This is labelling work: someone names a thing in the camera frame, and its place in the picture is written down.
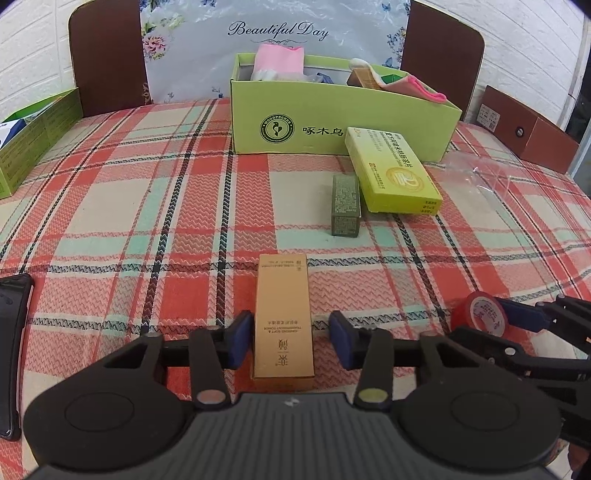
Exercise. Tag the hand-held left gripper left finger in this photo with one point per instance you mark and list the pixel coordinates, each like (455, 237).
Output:
(240, 341)

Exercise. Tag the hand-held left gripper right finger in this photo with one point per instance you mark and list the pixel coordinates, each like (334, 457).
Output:
(340, 341)

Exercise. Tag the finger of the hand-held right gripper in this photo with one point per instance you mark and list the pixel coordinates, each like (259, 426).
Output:
(503, 353)
(526, 316)

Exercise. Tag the red tape roll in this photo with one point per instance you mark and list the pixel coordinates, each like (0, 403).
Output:
(480, 311)

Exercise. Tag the long gold carton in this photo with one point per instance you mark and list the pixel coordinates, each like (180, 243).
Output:
(281, 314)

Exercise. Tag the large green box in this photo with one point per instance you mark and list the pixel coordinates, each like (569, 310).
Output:
(323, 115)

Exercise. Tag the olive green carton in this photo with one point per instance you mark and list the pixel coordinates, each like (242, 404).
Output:
(346, 207)

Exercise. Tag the flat clear plastic bag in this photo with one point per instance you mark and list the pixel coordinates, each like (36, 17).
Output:
(485, 177)

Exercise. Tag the plaid bedsheet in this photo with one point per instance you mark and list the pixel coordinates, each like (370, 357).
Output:
(138, 230)

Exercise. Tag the yellow-green medicine box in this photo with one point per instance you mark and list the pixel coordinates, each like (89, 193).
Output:
(392, 175)

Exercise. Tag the brown cardboard box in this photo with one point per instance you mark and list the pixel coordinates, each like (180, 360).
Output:
(503, 120)

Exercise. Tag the black phone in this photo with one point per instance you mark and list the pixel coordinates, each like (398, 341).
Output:
(11, 346)

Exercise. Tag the small gold carton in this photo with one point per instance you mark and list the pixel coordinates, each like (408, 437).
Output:
(364, 78)

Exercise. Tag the small blue box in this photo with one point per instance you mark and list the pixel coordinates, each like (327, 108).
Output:
(325, 77)

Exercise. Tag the green packet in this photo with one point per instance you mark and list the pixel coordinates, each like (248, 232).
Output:
(393, 77)

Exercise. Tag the brown headboard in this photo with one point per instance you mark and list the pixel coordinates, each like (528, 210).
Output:
(438, 60)

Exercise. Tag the shallow green box lid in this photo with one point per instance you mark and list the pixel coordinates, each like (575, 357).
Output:
(41, 134)

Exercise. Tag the floral plastic sheet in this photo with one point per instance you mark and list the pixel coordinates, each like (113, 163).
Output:
(194, 55)

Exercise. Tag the blue and white box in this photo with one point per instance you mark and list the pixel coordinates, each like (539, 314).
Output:
(11, 131)

